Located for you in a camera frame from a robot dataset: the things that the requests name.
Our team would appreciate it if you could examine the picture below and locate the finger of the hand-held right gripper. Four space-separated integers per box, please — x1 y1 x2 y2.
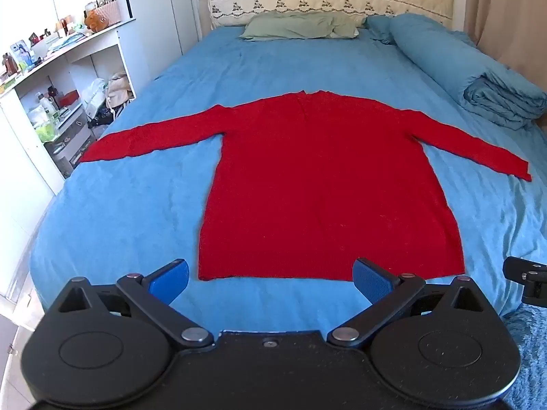
503 256 547 309

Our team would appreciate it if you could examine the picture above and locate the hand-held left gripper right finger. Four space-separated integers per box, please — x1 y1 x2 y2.
326 258 499 348

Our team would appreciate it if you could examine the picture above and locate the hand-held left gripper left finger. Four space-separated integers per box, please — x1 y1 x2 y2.
50 258 214 349

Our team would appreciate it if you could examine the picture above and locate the red knit sweater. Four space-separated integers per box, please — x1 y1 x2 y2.
79 90 533 282

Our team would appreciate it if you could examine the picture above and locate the bed with blue sheet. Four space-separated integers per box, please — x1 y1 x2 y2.
29 12 547 339

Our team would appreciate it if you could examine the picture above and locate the blue fluffy rug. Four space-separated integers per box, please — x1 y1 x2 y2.
499 303 547 410

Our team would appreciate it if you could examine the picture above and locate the beige cloth bag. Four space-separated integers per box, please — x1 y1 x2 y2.
105 72 131 108

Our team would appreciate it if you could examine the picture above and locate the green plastic bag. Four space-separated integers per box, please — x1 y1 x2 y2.
33 110 59 143

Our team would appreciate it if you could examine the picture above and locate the white plastic bag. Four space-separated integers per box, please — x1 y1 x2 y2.
80 78 108 117

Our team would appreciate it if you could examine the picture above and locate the rolled blue duvet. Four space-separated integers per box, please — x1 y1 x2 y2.
366 13 547 131

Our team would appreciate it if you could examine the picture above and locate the white shelf unit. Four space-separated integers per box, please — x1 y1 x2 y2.
0 20 138 197

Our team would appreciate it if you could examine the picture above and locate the beige curtain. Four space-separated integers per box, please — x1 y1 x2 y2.
453 0 547 91

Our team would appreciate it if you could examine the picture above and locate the green pillow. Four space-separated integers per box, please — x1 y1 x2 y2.
239 11 369 42

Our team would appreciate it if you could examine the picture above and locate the white wardrobe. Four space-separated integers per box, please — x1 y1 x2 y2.
49 0 202 58

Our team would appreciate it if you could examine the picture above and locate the brown teddy bear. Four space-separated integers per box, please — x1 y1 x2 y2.
84 9 106 33

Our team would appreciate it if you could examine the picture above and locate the pink basket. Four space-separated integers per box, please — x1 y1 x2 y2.
93 0 122 29

